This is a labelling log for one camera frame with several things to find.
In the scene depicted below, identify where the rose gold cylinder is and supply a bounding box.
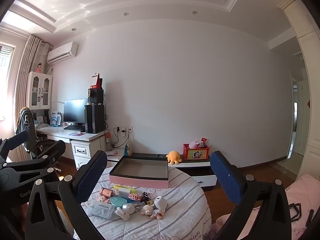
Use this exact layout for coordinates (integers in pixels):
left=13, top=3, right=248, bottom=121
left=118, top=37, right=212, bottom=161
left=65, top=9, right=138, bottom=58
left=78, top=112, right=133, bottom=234
left=99, top=187, right=116, bottom=198

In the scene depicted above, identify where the white desk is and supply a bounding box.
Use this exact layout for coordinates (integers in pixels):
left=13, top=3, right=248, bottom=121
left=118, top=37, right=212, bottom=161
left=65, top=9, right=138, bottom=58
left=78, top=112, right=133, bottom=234
left=35, top=125, right=109, bottom=172

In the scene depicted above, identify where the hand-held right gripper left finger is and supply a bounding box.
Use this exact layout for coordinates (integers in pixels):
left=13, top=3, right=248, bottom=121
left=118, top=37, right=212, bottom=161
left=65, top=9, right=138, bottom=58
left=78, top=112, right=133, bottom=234
left=24, top=150, right=108, bottom=240

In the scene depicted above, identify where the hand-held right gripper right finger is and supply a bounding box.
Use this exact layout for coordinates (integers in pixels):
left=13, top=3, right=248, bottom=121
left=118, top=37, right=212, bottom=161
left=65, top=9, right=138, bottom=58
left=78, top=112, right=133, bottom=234
left=210, top=151, right=293, bottom=240

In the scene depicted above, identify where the red triangular box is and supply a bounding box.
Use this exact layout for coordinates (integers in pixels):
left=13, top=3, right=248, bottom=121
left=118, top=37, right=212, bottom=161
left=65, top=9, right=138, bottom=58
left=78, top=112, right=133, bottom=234
left=90, top=73, right=103, bottom=90

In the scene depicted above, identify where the black and white low cabinet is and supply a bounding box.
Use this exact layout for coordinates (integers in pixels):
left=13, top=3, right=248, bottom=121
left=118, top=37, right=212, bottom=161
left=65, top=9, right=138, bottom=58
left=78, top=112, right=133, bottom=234
left=131, top=152, right=217, bottom=188

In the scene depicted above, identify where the red toy crate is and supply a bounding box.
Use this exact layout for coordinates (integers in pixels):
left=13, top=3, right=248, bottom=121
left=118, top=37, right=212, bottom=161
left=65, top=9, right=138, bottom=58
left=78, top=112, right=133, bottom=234
left=183, top=143, right=210, bottom=160

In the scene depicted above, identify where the window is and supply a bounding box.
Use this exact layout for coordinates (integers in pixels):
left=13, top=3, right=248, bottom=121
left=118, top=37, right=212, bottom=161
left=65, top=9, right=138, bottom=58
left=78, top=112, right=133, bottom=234
left=0, top=44, right=17, bottom=120

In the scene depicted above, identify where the black office chair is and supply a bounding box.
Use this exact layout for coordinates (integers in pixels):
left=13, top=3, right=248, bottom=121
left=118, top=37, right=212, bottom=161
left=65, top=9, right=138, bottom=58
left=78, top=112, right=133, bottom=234
left=15, top=107, right=62, bottom=173

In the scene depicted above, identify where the white flat pack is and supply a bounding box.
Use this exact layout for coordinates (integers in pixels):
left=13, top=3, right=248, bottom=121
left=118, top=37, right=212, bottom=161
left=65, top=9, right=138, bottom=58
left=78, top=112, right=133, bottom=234
left=89, top=199, right=116, bottom=220

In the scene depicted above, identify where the beige curtain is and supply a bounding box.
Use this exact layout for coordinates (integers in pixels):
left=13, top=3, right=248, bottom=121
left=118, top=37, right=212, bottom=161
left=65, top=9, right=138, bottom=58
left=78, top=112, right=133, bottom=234
left=14, top=35, right=52, bottom=160

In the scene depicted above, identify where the yellow highlighter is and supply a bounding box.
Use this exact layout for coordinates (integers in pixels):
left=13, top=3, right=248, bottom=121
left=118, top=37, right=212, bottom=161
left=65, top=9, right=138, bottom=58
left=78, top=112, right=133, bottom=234
left=113, top=184, right=137, bottom=193

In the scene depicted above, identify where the white hutch cabinet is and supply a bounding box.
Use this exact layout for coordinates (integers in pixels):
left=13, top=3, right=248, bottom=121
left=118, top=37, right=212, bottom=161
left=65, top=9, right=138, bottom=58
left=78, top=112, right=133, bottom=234
left=27, top=71, right=53, bottom=110

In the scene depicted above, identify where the black box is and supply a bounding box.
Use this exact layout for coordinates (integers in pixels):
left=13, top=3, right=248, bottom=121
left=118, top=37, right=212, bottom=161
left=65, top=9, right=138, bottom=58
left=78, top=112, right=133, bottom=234
left=87, top=88, right=104, bottom=105

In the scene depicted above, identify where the small doll figure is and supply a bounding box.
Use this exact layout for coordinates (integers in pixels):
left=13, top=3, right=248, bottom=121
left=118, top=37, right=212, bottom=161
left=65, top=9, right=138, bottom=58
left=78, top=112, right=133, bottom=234
left=150, top=208, right=165, bottom=220

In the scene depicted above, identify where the white air conditioner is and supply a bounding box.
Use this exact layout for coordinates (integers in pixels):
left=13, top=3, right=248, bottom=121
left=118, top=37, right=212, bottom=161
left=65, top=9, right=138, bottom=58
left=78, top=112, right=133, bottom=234
left=47, top=42, right=78, bottom=64

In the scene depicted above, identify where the pink blanket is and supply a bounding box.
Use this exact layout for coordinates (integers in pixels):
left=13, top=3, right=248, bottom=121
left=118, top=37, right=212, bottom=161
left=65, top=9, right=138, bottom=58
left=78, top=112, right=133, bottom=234
left=215, top=174, right=320, bottom=240

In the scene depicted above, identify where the black computer monitor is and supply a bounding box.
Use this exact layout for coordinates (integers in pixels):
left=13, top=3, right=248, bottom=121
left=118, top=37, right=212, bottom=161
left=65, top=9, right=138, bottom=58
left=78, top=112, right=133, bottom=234
left=63, top=99, right=88, bottom=124

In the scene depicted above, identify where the black computer tower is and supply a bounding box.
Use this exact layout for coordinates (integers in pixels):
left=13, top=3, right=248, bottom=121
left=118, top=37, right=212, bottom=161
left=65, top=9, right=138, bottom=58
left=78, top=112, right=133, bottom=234
left=84, top=104, right=105, bottom=134

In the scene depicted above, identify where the black power cable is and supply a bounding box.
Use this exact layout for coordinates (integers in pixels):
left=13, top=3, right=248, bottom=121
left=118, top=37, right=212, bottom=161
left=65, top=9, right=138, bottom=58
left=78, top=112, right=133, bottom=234
left=111, top=127, right=131, bottom=148

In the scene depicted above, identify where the small white side table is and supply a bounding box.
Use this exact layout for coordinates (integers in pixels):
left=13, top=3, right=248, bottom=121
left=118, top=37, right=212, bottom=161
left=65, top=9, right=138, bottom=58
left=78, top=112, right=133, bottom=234
left=99, top=148, right=125, bottom=164

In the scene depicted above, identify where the white door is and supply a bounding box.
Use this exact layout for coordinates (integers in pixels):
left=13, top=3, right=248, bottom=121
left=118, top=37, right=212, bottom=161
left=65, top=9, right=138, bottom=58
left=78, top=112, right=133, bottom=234
left=287, top=70, right=304, bottom=159

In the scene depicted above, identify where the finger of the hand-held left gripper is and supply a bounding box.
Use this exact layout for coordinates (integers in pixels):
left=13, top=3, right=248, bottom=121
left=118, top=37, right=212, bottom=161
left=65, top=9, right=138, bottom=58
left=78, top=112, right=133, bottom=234
left=0, top=130, right=30, bottom=165
left=0, top=140, right=66, bottom=193

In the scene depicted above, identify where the yellow octopus plush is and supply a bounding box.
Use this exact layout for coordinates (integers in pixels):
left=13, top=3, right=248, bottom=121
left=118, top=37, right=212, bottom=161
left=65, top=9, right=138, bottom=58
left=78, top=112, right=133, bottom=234
left=166, top=151, right=182, bottom=165

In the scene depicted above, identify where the blue carton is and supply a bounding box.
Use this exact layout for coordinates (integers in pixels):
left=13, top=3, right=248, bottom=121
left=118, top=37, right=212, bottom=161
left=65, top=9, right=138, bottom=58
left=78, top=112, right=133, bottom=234
left=51, top=112, right=62, bottom=126

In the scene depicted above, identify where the striped white bedsheet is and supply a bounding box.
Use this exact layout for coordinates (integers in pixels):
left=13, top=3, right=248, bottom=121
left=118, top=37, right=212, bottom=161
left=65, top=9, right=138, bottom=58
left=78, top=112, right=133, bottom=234
left=74, top=166, right=212, bottom=240

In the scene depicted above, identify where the dark jacket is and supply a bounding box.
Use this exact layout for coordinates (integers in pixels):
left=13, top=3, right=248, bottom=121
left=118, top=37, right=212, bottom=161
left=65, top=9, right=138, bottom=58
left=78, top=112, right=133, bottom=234
left=15, top=107, right=38, bottom=153

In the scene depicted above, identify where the pink storage box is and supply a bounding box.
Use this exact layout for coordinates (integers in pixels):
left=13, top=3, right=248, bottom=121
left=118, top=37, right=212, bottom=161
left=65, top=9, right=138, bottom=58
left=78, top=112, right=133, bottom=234
left=109, top=156, right=170, bottom=189

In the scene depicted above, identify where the small pig figure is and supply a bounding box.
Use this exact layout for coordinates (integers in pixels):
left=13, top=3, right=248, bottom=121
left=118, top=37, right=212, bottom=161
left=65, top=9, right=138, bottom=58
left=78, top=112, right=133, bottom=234
left=140, top=204, right=154, bottom=217

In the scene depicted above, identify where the black claw hair clip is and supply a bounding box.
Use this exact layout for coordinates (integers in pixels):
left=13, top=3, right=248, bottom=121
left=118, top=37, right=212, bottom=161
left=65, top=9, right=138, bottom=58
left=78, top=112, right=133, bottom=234
left=287, top=202, right=303, bottom=222

